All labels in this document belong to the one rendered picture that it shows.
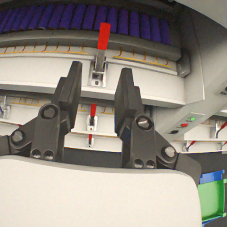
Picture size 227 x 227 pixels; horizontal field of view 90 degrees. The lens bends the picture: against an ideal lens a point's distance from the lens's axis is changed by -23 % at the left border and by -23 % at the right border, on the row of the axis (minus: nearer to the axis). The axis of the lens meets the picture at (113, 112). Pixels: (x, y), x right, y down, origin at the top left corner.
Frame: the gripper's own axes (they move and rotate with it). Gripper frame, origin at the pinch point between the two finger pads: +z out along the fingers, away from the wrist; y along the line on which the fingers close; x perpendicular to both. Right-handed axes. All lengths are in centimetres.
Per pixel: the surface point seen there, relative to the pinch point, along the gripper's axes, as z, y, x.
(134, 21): 19.3, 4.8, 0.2
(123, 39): 14.9, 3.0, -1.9
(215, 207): -16, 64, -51
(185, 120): 9.4, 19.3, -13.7
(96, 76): 10.6, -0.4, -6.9
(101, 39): 10.0, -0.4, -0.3
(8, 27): 17.2, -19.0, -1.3
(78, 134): 19.3, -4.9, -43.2
